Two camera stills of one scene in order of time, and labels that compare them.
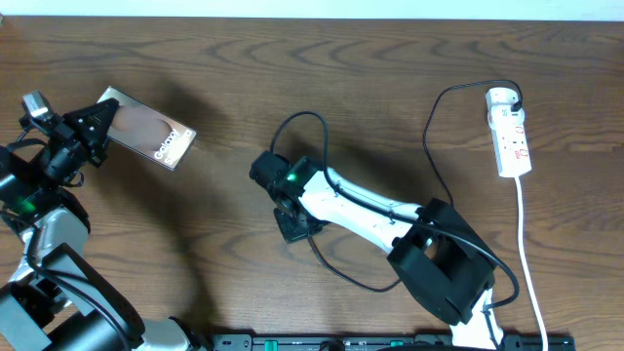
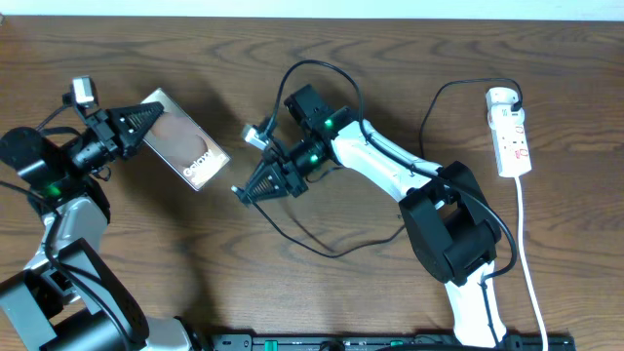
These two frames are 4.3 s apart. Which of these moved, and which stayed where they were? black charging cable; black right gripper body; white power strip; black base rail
Moved: black charging cable; black right gripper body
Stayed: white power strip; black base rail
